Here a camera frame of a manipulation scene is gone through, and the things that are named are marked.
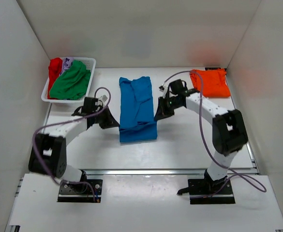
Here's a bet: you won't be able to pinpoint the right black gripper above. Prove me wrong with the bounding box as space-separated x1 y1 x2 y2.
154 96 182 121

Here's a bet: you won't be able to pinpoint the blue t shirt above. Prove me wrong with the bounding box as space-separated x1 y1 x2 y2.
119 76 158 143

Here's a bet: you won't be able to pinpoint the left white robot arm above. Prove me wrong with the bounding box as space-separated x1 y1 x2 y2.
28 95 119 192

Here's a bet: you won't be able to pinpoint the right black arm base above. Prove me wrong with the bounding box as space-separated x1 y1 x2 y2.
177 174 236 205

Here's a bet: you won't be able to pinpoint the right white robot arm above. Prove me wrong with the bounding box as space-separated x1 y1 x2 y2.
154 79 248 194

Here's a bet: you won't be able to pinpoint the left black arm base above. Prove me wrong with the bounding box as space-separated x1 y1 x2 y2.
57 177 103 203

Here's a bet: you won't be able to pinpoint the green t shirt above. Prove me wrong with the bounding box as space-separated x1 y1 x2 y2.
49 60 91 101

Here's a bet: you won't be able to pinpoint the folded orange t shirt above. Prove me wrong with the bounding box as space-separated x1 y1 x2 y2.
190 69 231 98

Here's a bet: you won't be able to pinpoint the white plastic basket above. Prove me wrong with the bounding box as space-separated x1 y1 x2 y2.
41 57 96 104

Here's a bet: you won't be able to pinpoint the lilac t shirt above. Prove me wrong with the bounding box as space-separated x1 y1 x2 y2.
60 57 74 75

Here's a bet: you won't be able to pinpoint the red t shirt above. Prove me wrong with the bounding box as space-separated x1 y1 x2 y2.
47 58 62 99

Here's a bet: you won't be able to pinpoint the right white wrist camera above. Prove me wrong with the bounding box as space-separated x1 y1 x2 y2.
159 82 170 99

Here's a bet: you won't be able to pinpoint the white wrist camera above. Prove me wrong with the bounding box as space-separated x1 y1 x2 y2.
159 82 170 99
98 95 109 103

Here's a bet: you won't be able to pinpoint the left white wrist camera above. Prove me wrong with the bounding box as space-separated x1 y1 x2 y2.
98 95 109 103

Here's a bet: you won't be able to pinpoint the black tag at back wall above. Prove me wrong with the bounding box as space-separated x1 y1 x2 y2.
205 67 221 71

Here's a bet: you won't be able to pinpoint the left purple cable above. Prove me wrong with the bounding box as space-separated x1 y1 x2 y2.
31 87 112 203

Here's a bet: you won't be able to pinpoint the purple cable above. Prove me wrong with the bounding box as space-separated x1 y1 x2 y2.
162 70 268 199
31 87 112 203

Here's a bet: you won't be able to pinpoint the aluminium rail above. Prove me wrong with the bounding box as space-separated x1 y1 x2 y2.
31 103 258 175

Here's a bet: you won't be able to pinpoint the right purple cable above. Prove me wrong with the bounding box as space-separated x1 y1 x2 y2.
162 70 268 199

